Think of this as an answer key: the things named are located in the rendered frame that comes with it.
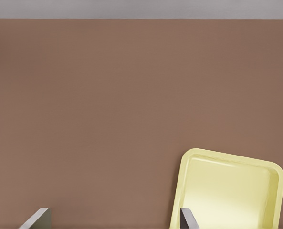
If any pale yellow square tray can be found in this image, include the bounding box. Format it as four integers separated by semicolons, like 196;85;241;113
168;147;283;229

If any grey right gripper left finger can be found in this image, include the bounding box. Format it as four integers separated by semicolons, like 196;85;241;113
19;208;52;229

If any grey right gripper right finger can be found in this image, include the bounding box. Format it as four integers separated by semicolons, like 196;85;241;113
180;208;200;229

